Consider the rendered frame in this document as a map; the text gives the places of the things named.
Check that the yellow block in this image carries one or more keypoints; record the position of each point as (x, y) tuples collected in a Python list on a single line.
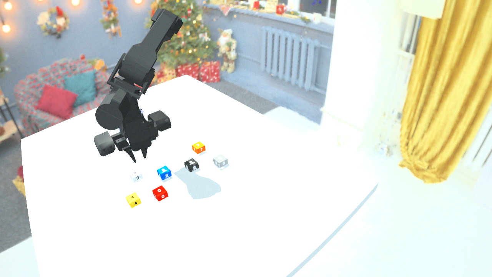
[(133, 200)]

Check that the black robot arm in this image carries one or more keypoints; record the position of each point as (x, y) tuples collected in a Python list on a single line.
[(136, 66)]

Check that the red block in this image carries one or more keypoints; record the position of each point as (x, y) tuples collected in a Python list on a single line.
[(160, 193)]

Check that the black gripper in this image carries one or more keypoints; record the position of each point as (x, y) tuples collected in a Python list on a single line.
[(106, 143)]

